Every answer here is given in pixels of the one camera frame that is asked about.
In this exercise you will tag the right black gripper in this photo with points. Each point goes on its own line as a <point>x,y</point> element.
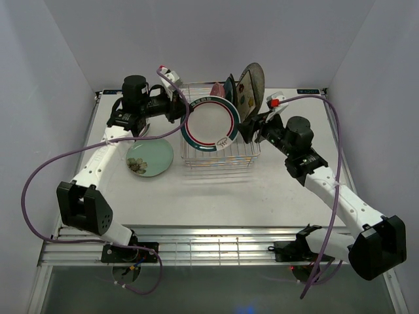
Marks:
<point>247,129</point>

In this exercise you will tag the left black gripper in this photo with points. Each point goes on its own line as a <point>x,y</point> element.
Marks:
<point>177,106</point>

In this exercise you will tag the cream floral square plate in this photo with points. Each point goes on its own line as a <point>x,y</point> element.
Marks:
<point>245,95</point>

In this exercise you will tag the white plate green rim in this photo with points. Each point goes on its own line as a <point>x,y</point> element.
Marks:
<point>145,129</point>
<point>212,124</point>

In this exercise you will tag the wire dish rack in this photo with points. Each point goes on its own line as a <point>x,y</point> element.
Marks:
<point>239,154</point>

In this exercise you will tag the speckled round plate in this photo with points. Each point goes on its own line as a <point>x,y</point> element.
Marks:
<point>258,83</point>

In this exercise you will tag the pink dotted plate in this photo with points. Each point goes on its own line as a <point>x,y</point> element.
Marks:
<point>218,90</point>

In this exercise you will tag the teal square plate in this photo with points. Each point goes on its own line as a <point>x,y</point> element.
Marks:
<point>229,90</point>

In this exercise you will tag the mint green flower plate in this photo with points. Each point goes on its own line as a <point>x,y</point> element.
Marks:
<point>149,158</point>

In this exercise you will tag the black floral square plate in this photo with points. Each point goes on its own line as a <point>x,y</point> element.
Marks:
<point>234,90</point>

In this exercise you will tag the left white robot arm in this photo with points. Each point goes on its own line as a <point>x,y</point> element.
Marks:
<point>81,203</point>

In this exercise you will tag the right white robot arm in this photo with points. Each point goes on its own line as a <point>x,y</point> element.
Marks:
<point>376,243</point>

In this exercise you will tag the right blue table label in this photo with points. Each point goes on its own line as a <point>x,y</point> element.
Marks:
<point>308,92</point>

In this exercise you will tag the blue table label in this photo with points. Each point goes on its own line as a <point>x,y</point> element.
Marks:
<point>308,92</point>
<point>117,92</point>

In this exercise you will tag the left blue table label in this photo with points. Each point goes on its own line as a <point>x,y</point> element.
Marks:
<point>117,92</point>

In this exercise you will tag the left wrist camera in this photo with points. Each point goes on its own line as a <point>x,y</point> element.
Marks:
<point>170,81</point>

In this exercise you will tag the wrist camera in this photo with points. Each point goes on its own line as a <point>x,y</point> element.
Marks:
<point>276,104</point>
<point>170,81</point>

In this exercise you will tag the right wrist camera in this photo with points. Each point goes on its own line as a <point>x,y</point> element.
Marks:
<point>276,104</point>

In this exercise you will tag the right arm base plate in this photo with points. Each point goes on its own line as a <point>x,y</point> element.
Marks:
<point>292,251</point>

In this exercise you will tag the aluminium frame rails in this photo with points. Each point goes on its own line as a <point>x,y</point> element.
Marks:
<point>212,215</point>

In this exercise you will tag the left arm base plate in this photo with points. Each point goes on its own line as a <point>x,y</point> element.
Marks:
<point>112,254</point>

